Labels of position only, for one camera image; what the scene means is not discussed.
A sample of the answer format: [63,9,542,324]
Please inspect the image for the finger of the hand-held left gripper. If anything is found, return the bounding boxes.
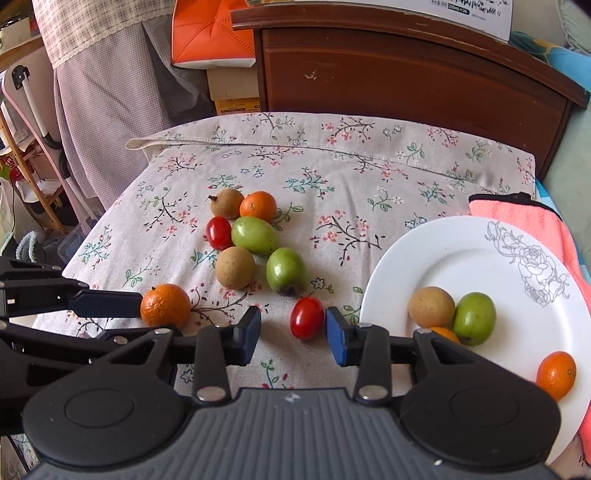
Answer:
[0,259,143,319]
[0,322,155,374]

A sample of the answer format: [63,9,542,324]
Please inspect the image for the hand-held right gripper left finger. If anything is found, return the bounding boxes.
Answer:
[113,305,262,406]

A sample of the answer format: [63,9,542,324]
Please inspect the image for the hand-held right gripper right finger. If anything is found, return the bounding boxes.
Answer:
[325,307,490,403]

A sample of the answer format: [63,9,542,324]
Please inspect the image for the red cherry tomato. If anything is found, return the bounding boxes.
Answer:
[205,216,234,250]
[290,296,325,341]

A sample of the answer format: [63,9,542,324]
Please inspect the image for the small orange mandarin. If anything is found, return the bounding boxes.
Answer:
[536,351,577,401]
[140,284,191,328]
[239,191,278,221]
[428,326,461,344]

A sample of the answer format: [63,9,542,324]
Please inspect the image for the brown longan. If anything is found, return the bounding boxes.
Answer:
[215,246,256,291]
[408,286,457,329]
[206,188,245,219]

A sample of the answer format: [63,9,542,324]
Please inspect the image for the green jujube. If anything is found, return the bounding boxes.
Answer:
[452,292,497,347]
[266,248,308,296]
[231,216,279,257]

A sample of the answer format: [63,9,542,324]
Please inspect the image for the white plate with flower drawing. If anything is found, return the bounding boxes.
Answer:
[359,215,591,464]

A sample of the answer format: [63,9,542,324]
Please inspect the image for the clear plastic storage box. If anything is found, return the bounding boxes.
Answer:
[56,216,101,266]

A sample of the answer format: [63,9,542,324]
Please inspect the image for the teal knitted item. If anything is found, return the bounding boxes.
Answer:
[15,231,47,266]

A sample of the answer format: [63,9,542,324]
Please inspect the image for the floral cloth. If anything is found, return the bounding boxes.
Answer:
[0,112,591,480]

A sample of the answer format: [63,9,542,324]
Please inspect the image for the red packet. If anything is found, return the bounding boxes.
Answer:
[0,154,26,183]

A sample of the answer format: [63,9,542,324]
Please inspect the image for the wooden rack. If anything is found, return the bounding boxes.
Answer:
[0,108,70,236]

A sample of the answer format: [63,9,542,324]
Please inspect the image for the lilac waffle cloth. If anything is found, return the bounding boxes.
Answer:
[53,18,218,210]

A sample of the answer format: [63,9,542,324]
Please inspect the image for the pink towel with black trim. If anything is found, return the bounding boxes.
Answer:
[468,193,591,296]

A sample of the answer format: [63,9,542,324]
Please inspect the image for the brown cardboard box yellow label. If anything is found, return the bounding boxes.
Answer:
[206,67,262,117]

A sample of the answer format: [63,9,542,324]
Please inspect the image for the wooden headboard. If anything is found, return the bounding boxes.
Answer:
[231,4,591,181]

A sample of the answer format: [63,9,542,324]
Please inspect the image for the beige plaid cloth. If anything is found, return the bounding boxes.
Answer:
[31,0,178,70]

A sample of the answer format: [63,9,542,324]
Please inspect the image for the orange and white box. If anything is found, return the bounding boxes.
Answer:
[172,0,257,70]

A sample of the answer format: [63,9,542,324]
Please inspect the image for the grey-green cushion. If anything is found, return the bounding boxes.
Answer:
[540,108,591,217]

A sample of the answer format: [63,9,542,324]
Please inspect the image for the white milk carton box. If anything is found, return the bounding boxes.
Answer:
[245,0,514,41]

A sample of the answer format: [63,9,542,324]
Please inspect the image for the grey-green quilt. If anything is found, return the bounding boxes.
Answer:
[556,0,591,51]

